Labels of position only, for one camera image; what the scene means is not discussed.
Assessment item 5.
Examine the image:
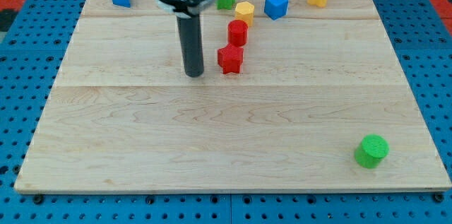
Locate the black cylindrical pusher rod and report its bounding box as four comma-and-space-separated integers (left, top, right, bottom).
177, 15, 204, 78

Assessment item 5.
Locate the blue cube block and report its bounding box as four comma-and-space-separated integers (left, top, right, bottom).
264, 0, 289, 20

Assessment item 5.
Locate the red cylinder block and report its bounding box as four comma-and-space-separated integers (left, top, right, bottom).
227, 20, 248, 47

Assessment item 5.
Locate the green cylinder block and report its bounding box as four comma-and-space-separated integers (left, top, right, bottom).
354, 134, 390, 169

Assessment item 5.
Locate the light wooden board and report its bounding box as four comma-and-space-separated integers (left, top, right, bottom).
14, 0, 451, 194

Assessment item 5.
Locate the yellow hexagon block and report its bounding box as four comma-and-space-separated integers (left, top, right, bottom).
234, 1, 255, 27

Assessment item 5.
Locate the red star block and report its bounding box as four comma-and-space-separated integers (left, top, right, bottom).
217, 44, 244, 74

